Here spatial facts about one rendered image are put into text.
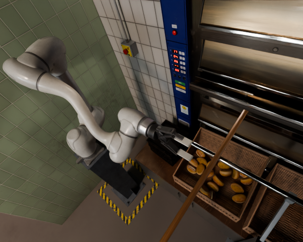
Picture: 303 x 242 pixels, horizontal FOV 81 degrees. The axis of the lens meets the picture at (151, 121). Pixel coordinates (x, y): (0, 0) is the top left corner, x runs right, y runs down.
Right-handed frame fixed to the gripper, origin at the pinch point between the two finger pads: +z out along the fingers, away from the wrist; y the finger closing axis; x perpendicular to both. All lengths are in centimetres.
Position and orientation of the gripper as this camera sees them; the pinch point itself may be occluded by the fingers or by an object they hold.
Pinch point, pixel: (188, 151)
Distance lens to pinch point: 77.6
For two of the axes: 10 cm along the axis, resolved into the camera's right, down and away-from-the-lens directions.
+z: 7.6, 4.1, -5.0
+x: -6.2, 7.0, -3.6
